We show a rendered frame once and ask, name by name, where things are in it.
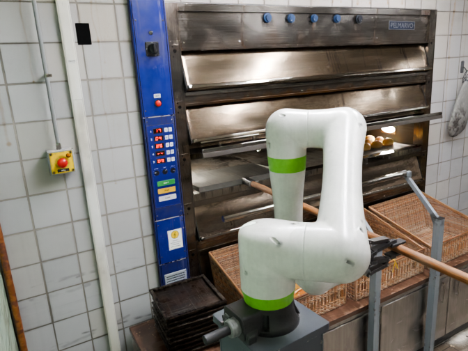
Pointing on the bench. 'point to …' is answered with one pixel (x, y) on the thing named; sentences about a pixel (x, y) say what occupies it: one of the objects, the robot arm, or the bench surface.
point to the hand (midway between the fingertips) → (395, 247)
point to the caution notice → (175, 239)
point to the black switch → (152, 49)
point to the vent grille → (175, 276)
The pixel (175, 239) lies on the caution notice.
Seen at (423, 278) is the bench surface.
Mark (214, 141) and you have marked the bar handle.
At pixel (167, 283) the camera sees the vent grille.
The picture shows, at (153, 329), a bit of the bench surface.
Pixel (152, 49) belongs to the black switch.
